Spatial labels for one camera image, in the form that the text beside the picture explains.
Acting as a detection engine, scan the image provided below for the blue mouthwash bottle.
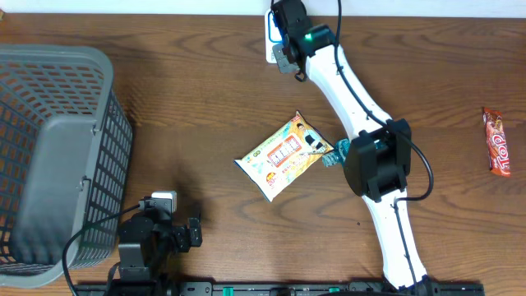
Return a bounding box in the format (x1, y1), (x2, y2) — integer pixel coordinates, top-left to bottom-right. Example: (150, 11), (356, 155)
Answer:
(322, 138), (350, 167)

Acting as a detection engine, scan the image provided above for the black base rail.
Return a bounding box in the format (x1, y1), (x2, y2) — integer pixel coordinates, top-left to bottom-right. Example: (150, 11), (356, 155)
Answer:
(76, 279), (486, 296)

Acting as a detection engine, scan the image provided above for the brown Top chocolate bar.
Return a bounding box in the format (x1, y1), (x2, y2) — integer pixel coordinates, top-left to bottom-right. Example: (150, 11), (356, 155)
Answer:
(482, 107), (511, 178)

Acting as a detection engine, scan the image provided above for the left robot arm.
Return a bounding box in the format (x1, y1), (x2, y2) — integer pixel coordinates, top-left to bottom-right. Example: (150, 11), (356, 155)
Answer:
(105, 207), (203, 296)

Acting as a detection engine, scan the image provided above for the grey plastic shopping basket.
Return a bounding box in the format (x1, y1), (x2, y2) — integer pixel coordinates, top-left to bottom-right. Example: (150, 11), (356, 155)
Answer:
(1, 44), (133, 289)

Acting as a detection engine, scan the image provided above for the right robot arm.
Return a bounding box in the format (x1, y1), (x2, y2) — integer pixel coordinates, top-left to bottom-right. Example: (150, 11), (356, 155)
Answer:
(270, 0), (434, 295)

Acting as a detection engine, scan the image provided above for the white barcode scanner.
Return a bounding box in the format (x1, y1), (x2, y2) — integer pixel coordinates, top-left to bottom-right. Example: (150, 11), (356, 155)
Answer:
(264, 9), (282, 64)

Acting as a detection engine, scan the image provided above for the yellow snack bag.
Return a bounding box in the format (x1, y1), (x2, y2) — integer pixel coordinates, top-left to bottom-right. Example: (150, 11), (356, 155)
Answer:
(234, 112), (334, 201)

